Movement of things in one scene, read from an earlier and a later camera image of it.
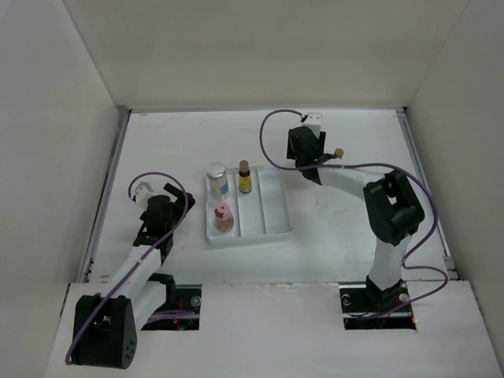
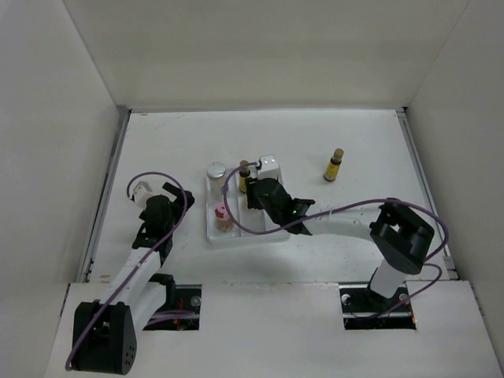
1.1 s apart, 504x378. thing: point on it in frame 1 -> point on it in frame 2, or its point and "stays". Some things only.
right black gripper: [321, 141] -> [253, 201]
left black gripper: [177, 206] stays
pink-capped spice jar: [224, 220] stays
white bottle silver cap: [217, 175] stays
